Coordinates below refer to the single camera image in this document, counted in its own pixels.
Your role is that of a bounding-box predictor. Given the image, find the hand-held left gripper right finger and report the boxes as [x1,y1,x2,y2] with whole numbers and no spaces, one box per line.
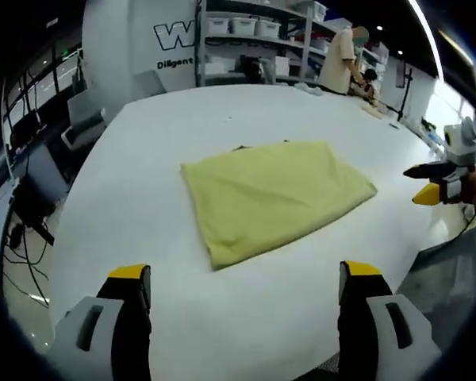
[336,260,442,381]

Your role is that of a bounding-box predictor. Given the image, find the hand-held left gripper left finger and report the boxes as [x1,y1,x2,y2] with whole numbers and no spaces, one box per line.
[47,263,152,381]

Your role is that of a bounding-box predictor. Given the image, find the yellow blue grey garment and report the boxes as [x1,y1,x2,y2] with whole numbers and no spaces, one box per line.
[180,139,378,271]

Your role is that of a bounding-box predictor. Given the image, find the black tripod stand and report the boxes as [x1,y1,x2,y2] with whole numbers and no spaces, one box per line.
[396,67,414,121]

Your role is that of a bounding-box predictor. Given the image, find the beige folded cloth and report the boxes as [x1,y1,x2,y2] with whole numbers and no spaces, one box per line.
[360,103,386,118]

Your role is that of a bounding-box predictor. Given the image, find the grey mesh office chair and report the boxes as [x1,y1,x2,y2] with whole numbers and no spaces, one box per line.
[394,229,476,358]

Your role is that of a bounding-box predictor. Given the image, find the white crumpled cloth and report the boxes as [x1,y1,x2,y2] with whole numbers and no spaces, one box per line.
[294,82,324,97]

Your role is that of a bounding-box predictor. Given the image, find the black backpack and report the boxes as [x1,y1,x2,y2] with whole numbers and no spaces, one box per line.
[240,55,263,79]

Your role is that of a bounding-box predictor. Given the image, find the grey metal shelving rack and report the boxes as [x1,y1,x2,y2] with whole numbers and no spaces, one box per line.
[196,0,330,87]

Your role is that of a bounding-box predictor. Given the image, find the white storage bin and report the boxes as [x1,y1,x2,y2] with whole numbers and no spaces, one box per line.
[206,17,231,35]
[256,19,282,37]
[230,17,257,35]

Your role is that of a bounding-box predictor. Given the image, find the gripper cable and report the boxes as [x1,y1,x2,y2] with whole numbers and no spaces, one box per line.
[454,204,476,240]

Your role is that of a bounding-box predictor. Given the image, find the black floor cables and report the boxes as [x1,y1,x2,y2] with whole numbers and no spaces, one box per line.
[0,221,51,307]

